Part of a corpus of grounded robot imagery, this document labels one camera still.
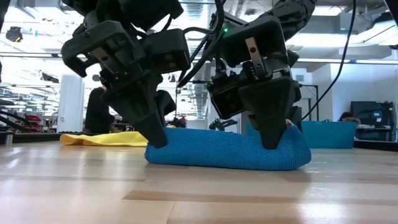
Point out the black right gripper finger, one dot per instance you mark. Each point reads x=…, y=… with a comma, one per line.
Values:
x=269, y=109
x=297, y=118

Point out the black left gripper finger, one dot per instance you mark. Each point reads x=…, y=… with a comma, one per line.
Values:
x=140, y=115
x=166, y=104

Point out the yellow microfiber towel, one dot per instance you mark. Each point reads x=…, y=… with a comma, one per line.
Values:
x=102, y=139

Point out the blue microfiber towel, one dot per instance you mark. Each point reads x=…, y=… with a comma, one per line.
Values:
x=217, y=152

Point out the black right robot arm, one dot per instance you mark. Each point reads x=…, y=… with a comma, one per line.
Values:
x=295, y=12

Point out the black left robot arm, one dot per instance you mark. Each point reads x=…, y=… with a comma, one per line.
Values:
x=149, y=12

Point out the spare black robot arm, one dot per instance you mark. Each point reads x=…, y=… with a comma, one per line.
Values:
x=222, y=124

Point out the folded dark teal cloth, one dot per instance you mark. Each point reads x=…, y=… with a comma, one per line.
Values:
x=329, y=135

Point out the person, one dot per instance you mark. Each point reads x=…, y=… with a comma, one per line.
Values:
x=348, y=117
x=98, y=112

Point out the white square column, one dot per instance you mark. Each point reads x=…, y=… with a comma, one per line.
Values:
x=70, y=102

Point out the black computer workstation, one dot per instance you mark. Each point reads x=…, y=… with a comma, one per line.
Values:
x=373, y=115

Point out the black hanging device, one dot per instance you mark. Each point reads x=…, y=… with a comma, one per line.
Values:
x=14, y=34

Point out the red equipment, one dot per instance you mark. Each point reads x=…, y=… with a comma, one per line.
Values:
x=32, y=121

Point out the black rectangular gantry frame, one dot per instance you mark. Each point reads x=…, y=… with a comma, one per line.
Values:
x=317, y=102

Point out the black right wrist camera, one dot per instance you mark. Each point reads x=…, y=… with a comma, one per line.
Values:
x=227, y=102

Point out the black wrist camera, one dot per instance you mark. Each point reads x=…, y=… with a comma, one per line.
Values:
x=227, y=102
x=168, y=51

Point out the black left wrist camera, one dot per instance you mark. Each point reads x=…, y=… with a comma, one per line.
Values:
x=168, y=51

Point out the small silver post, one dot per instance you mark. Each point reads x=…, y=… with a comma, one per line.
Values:
x=8, y=138

